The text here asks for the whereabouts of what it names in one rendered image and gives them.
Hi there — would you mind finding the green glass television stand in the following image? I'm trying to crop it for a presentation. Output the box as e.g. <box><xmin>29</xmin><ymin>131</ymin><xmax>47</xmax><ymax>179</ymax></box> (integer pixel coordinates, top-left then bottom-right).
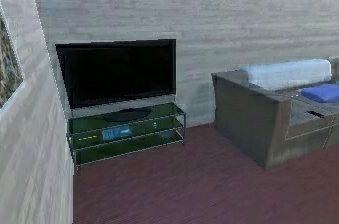
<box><xmin>66</xmin><ymin>101</ymin><xmax>187</xmax><ymax>168</ymax></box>

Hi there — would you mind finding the blue box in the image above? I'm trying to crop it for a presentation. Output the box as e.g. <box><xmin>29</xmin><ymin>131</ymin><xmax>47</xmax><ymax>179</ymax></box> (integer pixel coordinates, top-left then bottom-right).
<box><xmin>101</xmin><ymin>126</ymin><xmax>133</xmax><ymax>142</ymax></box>

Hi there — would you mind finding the black television set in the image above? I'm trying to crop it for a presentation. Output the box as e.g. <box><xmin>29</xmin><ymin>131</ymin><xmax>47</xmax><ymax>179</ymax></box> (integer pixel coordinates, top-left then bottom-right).
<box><xmin>55</xmin><ymin>38</ymin><xmax>177</xmax><ymax>123</ymax></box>

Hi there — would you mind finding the grey brown sofa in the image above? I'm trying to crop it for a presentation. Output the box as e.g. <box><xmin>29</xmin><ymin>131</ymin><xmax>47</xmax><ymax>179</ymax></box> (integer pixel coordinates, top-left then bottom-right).
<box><xmin>211</xmin><ymin>69</ymin><xmax>339</xmax><ymax>170</ymax></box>

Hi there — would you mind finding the pale blue long cushion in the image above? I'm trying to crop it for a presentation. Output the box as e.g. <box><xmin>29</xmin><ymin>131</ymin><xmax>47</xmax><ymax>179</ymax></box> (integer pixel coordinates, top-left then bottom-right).
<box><xmin>241</xmin><ymin>58</ymin><xmax>332</xmax><ymax>91</ymax></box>

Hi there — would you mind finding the black remote control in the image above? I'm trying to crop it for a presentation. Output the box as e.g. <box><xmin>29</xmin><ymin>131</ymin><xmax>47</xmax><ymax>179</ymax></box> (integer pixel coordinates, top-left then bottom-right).
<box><xmin>306</xmin><ymin>110</ymin><xmax>325</xmax><ymax>119</ymax></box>

